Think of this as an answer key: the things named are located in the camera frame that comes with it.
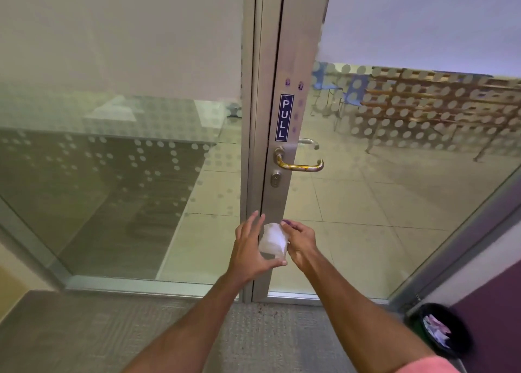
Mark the person's right hand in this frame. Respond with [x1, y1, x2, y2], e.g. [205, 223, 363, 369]
[282, 220, 319, 273]

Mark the person's left hand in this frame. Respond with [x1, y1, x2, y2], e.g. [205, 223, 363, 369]
[227, 211, 288, 285]

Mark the white tissue paper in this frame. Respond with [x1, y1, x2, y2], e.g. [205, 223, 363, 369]
[258, 222, 290, 260]

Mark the person's left forearm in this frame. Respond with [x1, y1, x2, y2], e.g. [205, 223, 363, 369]
[122, 272, 245, 373]

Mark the person's right forearm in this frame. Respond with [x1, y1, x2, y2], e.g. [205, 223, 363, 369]
[302, 255, 438, 373]

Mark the aluminium framed glass door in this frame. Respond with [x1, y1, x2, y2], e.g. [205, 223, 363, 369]
[260, 0, 521, 305]

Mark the blue door sign sticker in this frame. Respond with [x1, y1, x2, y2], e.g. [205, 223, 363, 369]
[275, 94, 294, 142]

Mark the blue chair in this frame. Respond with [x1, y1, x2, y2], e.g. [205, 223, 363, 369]
[334, 74, 369, 132]
[313, 62, 342, 119]

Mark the crumpled paper waste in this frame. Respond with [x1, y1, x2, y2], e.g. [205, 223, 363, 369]
[422, 314, 452, 345]

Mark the black trash bin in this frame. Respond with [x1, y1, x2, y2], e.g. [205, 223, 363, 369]
[407, 303, 474, 360]

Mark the pink shirt sleeve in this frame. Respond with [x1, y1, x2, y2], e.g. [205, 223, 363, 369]
[392, 355, 460, 373]

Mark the long wooden table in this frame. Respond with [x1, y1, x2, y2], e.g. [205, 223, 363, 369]
[352, 67, 521, 162]

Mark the brass door handle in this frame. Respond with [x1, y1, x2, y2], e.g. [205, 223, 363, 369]
[273, 146, 325, 173]

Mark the dotted glass wall panel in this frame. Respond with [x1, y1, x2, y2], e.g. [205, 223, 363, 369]
[0, 0, 261, 300]

